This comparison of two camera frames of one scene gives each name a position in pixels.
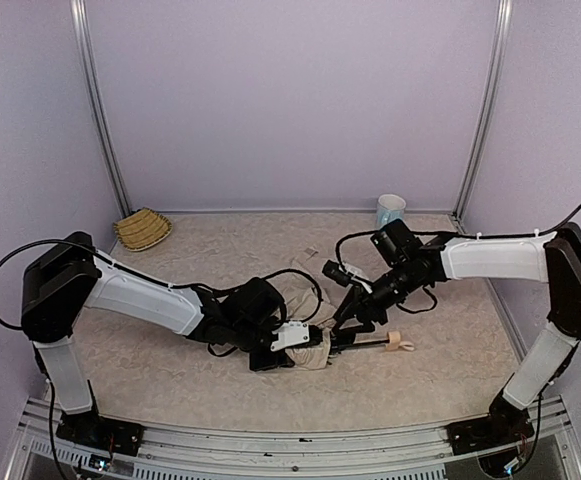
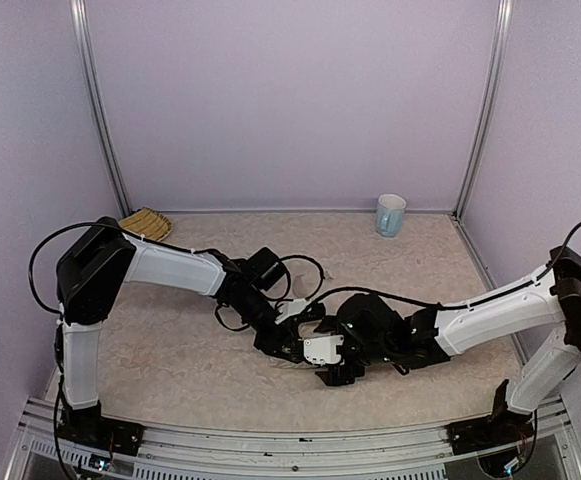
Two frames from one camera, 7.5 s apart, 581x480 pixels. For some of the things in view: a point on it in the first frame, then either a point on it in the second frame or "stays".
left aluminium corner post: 83,37 stays
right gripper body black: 358,306 to 338,368
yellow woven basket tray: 143,229 stays
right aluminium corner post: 501,33 stays
